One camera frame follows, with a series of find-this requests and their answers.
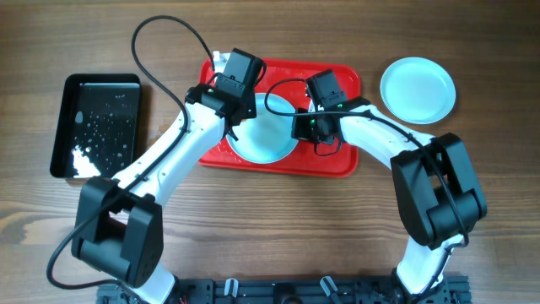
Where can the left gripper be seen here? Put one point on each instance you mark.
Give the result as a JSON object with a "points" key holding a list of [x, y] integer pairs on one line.
{"points": [[250, 101]]}

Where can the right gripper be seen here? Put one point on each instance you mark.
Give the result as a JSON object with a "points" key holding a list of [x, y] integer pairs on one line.
{"points": [[300, 132]]}

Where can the light blue plate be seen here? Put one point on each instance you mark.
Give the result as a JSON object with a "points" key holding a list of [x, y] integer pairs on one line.
{"points": [[264, 139], [417, 90]]}

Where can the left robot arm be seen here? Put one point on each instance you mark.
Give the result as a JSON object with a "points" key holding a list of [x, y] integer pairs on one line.
{"points": [[119, 223]]}

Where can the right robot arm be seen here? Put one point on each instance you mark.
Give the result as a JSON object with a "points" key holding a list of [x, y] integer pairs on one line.
{"points": [[439, 197]]}

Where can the red plastic tray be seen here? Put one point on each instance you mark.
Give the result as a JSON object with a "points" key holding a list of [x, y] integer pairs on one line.
{"points": [[296, 157]]}

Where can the black water tub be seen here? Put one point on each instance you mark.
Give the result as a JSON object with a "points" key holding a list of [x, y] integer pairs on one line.
{"points": [[97, 129]]}

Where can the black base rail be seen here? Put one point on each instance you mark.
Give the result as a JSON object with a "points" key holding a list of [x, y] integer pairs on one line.
{"points": [[370, 289]]}

